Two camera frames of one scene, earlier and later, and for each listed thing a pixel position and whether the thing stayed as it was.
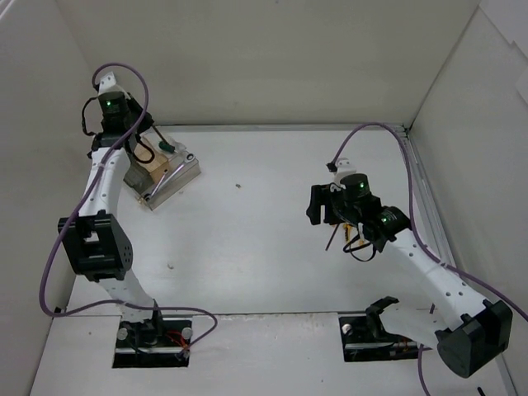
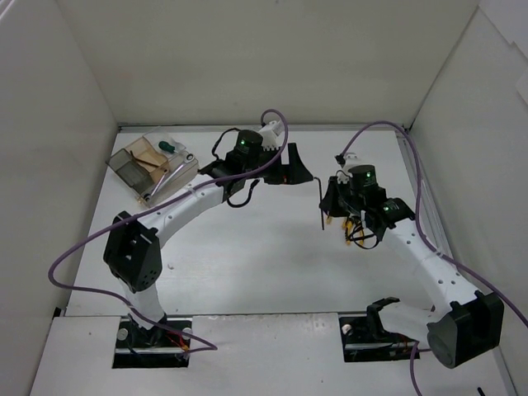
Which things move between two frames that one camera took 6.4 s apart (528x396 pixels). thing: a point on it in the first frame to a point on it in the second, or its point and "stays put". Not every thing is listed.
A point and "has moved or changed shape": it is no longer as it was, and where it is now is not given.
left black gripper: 138,120 to 285,167
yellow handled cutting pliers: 347,232 stays put
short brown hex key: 161,135 to 143,161
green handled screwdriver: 167,148 stays put
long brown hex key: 332,237 has moved or changed shape
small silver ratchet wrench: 148,196 stays put
